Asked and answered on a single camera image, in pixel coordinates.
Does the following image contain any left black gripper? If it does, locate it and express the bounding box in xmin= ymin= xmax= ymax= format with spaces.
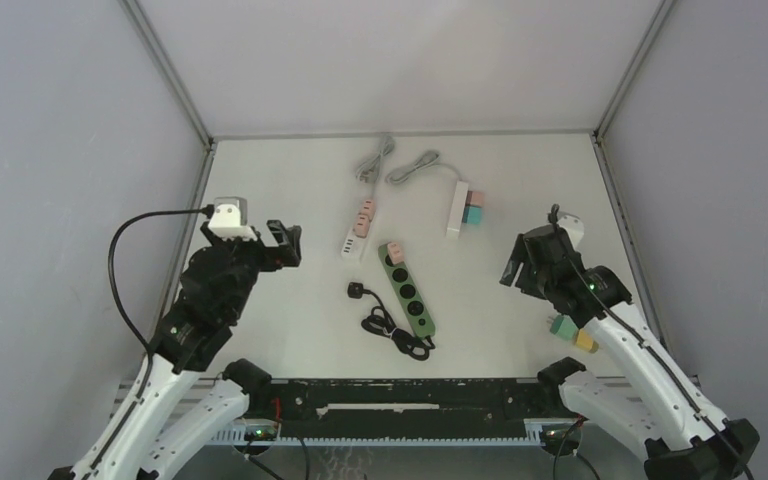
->
xmin=203 ymin=219 xmax=301 ymax=320

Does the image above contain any green plug adapter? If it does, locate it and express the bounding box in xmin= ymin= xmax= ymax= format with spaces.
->
xmin=548 ymin=315 xmax=579 ymax=343

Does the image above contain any teal plug adapter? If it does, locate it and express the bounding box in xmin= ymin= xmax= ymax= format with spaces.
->
xmin=462 ymin=205 xmax=483 ymax=225

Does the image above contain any pink plug adapter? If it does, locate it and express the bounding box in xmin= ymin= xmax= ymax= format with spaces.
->
xmin=352 ymin=214 xmax=371 ymax=238
xmin=466 ymin=190 xmax=485 ymax=208
xmin=359 ymin=198 xmax=376 ymax=221
xmin=386 ymin=242 xmax=405 ymax=265

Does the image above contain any white power strip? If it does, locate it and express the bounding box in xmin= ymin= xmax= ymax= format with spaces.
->
xmin=340 ymin=204 xmax=374 ymax=261
xmin=446 ymin=180 xmax=469 ymax=239

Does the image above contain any green power strip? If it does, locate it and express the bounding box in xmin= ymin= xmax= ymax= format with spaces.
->
xmin=377 ymin=242 xmax=436 ymax=339

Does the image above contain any yellow plug adapter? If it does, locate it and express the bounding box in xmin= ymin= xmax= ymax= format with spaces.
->
xmin=573 ymin=330 xmax=599 ymax=353

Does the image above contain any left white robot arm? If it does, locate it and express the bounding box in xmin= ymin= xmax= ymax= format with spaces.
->
xmin=50 ymin=220 xmax=302 ymax=479

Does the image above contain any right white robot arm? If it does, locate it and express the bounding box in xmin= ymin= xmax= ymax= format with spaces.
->
xmin=500 ymin=223 xmax=760 ymax=479

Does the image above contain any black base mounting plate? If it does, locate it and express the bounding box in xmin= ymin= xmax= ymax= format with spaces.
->
xmin=244 ymin=378 xmax=578 ymax=437

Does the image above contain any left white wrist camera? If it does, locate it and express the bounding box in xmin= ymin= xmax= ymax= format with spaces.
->
xmin=207 ymin=196 xmax=258 ymax=241

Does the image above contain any grey cord of far strip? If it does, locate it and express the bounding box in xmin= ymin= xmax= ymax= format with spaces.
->
xmin=354 ymin=134 xmax=397 ymax=200

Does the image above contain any grey cord of strip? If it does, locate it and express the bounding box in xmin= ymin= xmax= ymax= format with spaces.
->
xmin=354 ymin=134 xmax=397 ymax=200
xmin=385 ymin=149 xmax=468 ymax=190

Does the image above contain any grey cord of near strip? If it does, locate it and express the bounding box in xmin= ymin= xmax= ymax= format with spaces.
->
xmin=385 ymin=149 xmax=468 ymax=190

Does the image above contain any black coiled power cord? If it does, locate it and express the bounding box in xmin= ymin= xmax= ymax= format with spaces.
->
xmin=346 ymin=281 xmax=438 ymax=362

